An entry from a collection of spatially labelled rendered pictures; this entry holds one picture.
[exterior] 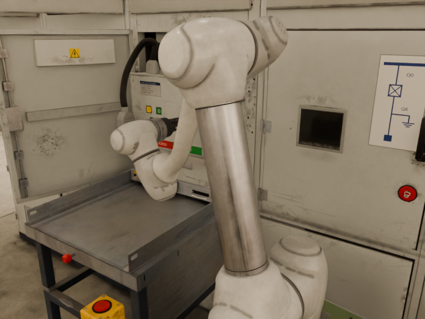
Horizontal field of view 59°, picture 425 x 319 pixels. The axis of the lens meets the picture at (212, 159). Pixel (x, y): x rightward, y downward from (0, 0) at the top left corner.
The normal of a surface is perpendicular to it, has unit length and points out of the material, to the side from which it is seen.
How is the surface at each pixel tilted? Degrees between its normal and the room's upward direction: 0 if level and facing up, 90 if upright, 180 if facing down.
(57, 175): 90
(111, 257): 0
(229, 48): 80
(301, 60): 90
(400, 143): 90
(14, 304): 0
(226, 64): 85
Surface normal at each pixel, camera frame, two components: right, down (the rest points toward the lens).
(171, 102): -0.55, 0.26
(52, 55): 0.61, 0.25
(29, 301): 0.00, -0.95
